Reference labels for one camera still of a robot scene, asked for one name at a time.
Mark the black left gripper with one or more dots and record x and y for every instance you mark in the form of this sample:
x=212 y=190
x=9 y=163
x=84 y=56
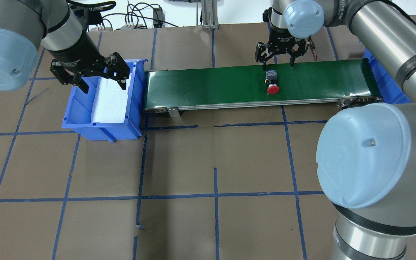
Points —
x=79 y=51

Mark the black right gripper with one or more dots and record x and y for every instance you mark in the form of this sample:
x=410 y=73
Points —
x=279 y=40

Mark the red push button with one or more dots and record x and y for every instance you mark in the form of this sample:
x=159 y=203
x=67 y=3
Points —
x=271 y=81

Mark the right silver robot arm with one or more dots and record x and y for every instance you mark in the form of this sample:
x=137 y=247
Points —
x=366 y=156

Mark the white foam pad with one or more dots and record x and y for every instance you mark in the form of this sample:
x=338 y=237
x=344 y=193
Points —
x=110 y=103

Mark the blue plastic bin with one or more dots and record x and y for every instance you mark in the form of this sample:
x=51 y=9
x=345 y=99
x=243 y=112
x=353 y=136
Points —
x=77 y=115

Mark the green conveyor belt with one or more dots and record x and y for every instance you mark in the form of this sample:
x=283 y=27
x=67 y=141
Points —
x=347 y=81

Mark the aluminium frame post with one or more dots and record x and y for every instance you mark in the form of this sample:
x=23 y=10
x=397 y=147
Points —
x=209 y=14

